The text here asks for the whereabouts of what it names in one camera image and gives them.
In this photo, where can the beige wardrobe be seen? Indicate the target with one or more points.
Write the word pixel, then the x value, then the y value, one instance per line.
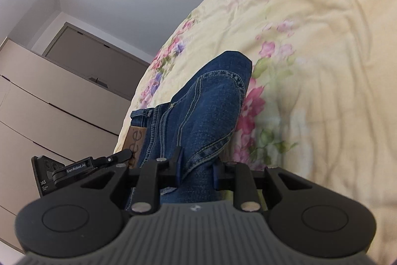
pixel 55 116

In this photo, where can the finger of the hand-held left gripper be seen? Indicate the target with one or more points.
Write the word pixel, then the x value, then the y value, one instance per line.
pixel 115 157

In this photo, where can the blue denim pants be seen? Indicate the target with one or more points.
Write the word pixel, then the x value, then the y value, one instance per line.
pixel 198 109

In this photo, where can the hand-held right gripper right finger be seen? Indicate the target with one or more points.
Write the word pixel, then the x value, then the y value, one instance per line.
pixel 215 175

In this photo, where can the floral yellow blanket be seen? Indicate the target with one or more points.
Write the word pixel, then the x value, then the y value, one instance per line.
pixel 310 66

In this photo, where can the grey door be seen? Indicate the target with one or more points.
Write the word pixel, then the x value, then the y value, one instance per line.
pixel 102 63

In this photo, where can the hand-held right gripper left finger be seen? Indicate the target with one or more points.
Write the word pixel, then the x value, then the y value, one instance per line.
pixel 178 172

